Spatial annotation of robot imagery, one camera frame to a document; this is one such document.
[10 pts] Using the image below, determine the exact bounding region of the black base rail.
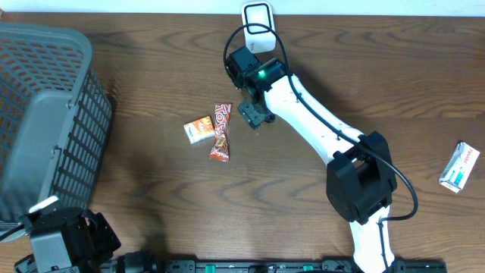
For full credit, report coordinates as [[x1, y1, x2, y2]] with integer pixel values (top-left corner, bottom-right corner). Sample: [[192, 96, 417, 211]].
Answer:
[[97, 250, 448, 273]]

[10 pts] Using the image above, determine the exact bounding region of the white barcode scanner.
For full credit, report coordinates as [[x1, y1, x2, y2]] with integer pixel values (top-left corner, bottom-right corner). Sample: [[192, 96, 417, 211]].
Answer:
[[241, 1, 276, 54]]

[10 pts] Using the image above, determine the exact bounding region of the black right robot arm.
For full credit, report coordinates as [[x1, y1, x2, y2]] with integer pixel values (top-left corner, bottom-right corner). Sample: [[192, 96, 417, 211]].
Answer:
[[224, 46, 397, 272]]

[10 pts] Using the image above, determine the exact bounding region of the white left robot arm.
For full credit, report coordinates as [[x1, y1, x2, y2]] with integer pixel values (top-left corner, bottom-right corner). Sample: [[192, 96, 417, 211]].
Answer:
[[14, 207, 121, 273]]

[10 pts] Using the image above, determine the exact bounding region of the grey plastic basket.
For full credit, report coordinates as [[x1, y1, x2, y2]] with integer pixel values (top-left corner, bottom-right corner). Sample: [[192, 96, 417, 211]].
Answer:
[[1, 23, 113, 243]]

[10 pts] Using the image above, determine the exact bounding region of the small orange snack packet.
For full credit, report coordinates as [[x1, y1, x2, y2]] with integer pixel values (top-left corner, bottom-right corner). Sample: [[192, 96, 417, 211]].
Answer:
[[183, 116, 214, 144]]

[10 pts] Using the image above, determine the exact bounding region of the orange chocolate bar wrapper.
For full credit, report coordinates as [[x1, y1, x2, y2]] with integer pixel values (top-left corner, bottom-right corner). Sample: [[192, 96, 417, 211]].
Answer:
[[209, 103, 233, 162]]

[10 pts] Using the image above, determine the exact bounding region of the white blue medicine box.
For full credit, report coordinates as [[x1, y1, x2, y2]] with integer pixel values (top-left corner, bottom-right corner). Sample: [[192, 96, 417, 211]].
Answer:
[[439, 141, 480, 193]]

